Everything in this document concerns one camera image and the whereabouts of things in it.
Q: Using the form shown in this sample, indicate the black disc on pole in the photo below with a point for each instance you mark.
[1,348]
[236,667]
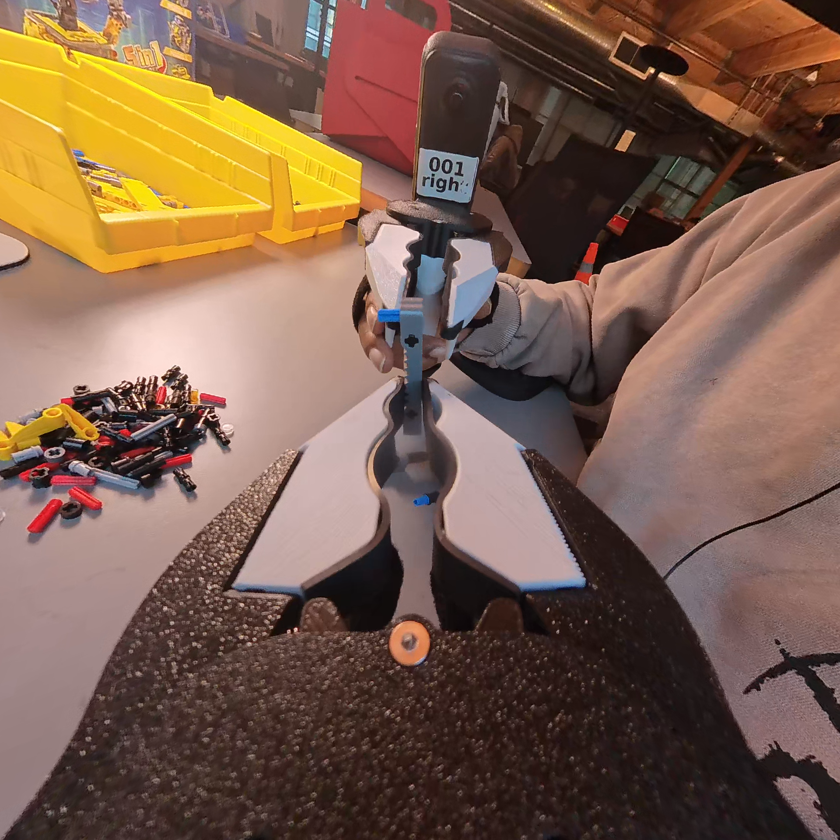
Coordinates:
[663,59]

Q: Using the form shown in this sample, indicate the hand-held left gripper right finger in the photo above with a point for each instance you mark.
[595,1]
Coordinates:
[505,518]

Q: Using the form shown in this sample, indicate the orange traffic cone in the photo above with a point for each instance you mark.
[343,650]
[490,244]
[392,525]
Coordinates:
[589,266]

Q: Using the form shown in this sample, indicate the yellow bent beam piece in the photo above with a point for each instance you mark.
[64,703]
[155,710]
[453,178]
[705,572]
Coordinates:
[39,426]

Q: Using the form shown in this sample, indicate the red tote bag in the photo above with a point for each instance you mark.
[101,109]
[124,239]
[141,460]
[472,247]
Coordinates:
[374,98]

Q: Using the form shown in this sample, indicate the white book stand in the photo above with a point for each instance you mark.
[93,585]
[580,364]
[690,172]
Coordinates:
[10,249]

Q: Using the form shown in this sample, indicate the assorted grey blue small parts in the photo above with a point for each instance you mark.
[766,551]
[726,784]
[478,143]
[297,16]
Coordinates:
[124,190]

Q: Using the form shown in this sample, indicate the grey desk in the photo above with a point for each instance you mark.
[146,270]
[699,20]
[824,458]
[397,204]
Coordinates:
[262,328]

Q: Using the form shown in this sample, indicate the pile of black red pins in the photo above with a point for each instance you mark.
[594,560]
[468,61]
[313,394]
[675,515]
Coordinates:
[131,426]

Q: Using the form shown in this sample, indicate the person's right forearm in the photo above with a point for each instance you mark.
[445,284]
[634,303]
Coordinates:
[656,295]

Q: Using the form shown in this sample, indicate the person's right hand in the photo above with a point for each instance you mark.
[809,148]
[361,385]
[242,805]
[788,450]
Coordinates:
[380,351]

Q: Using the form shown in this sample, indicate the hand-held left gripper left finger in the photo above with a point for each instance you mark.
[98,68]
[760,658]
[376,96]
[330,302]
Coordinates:
[315,518]

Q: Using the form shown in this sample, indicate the grey toothed rack blue pin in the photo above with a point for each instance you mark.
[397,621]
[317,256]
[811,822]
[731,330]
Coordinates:
[412,367]

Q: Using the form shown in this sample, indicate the blue robot kit box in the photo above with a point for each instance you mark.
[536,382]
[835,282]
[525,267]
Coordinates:
[151,39]

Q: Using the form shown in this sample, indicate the silver ceiling duct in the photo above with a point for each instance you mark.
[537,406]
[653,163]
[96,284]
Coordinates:
[577,26]

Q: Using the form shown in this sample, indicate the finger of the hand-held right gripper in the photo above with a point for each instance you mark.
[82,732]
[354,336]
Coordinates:
[390,269]
[472,282]

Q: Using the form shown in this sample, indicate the black wrist rest pad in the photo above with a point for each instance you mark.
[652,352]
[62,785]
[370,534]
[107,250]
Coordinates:
[512,384]

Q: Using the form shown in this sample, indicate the yellow plastic bin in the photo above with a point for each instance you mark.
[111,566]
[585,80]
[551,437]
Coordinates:
[315,210]
[164,236]

